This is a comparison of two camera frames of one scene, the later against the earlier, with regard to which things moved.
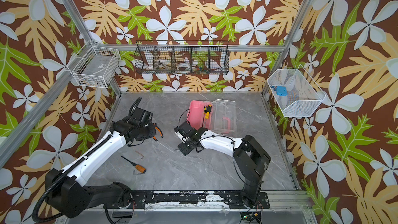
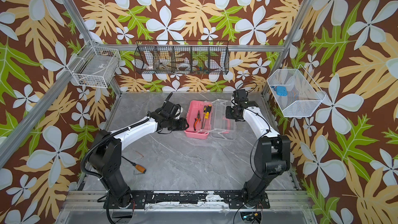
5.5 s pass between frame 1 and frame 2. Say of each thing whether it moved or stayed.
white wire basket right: stayed
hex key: stayed
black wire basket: stayed
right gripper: moved
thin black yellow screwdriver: stayed
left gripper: moved
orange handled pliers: moved
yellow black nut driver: stayed
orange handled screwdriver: stayed
